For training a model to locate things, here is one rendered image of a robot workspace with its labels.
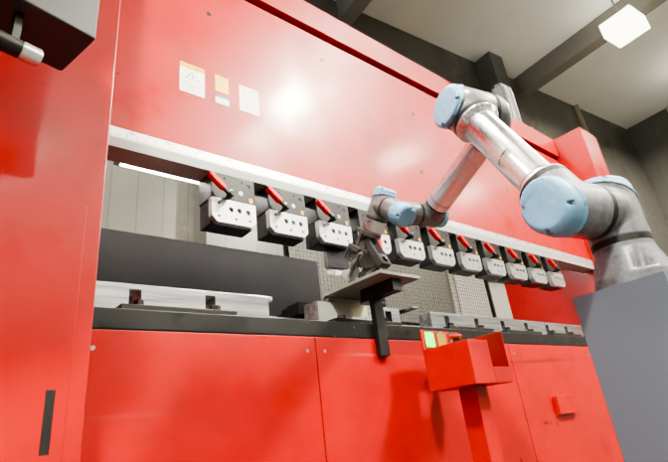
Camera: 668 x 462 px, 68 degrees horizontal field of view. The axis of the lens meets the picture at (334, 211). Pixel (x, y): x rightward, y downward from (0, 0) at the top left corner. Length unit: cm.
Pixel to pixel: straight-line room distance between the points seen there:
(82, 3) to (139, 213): 316
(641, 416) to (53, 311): 106
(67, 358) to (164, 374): 24
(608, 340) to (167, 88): 133
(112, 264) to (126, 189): 228
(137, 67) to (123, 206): 254
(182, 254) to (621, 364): 151
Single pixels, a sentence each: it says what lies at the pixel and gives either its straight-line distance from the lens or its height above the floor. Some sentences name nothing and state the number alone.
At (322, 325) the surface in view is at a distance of 143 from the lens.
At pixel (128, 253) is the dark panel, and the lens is 194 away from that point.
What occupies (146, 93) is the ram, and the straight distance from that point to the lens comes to 159.
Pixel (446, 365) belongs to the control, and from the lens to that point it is 152.
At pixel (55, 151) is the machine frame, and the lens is 115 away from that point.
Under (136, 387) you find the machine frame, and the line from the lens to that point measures 115.
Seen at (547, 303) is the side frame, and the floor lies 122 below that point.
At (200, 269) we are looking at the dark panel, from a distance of 203.
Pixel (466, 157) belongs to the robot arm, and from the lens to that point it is 148.
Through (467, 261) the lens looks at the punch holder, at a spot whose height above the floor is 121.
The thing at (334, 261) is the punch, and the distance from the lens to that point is 173.
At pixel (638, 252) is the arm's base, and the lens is 113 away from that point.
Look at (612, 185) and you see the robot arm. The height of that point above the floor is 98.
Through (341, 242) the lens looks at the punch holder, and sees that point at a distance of 173.
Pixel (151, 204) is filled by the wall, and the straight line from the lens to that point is 415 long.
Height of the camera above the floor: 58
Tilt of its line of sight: 24 degrees up
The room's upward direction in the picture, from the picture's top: 7 degrees counter-clockwise
